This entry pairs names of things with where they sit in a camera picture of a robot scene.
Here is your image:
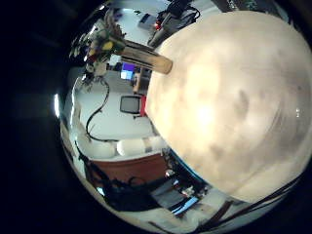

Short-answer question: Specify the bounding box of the flower bouquet with green wrap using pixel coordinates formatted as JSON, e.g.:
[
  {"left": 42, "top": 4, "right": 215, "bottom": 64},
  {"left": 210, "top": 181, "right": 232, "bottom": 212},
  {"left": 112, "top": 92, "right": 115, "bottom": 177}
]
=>
[{"left": 69, "top": 9, "right": 129, "bottom": 76}]

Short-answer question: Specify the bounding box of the gold cylinder vase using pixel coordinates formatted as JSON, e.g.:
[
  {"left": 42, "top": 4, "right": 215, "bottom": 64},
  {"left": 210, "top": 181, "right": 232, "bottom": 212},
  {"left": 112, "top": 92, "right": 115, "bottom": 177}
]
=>
[{"left": 120, "top": 38, "right": 175, "bottom": 75}]

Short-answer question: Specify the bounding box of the black office chair red seat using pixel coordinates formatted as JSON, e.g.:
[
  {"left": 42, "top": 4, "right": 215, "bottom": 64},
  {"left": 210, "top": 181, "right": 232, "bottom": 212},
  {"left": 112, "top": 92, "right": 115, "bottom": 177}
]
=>
[{"left": 119, "top": 95, "right": 148, "bottom": 119}]

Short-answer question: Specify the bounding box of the computer monitor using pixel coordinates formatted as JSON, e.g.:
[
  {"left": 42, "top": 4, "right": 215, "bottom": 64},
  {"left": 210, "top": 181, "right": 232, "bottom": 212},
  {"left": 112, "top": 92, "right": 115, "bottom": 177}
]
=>
[{"left": 120, "top": 61, "right": 137, "bottom": 81}]

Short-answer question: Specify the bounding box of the brown door with glass panel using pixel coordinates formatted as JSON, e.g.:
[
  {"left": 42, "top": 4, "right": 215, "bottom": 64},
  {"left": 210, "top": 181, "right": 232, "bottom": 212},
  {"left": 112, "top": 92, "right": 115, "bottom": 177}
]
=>
[{"left": 90, "top": 153, "right": 171, "bottom": 187}]

